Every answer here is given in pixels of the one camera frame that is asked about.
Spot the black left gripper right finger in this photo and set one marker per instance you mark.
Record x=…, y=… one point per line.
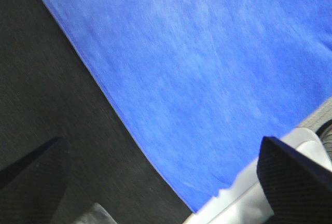
x=297, y=188

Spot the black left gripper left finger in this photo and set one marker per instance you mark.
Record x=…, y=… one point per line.
x=33, y=186

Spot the blue microfibre towel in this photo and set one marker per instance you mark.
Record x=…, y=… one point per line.
x=198, y=83

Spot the clear tape strip left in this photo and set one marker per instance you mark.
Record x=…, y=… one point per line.
x=95, y=215

